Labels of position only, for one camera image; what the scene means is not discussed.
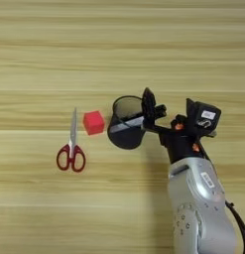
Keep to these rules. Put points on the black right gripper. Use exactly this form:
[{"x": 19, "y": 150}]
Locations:
[{"x": 180, "y": 145}]

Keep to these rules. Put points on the white marker with black cap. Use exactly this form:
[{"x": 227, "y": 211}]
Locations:
[{"x": 127, "y": 124}]

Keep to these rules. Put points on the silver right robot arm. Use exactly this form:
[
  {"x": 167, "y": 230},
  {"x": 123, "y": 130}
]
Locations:
[{"x": 196, "y": 198}]

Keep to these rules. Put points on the black mesh pen cup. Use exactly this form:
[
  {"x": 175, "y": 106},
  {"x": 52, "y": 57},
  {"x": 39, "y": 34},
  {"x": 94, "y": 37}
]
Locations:
[{"x": 124, "y": 140}]

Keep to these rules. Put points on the small black box white label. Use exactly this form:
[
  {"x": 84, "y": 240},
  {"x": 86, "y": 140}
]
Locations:
[{"x": 195, "y": 115}]

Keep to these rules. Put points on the red cube block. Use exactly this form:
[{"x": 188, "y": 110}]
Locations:
[{"x": 93, "y": 123}]

